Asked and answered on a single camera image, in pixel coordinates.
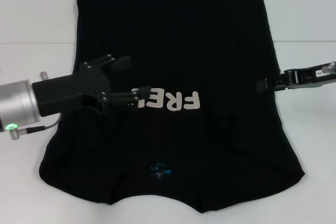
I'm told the black T-shirt with white print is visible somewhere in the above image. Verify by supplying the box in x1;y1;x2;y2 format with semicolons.
38;0;307;207

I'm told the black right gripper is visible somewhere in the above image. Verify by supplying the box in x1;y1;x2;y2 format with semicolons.
256;63;336;93

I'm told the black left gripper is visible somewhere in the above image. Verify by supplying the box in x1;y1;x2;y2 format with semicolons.
31;54;152;118

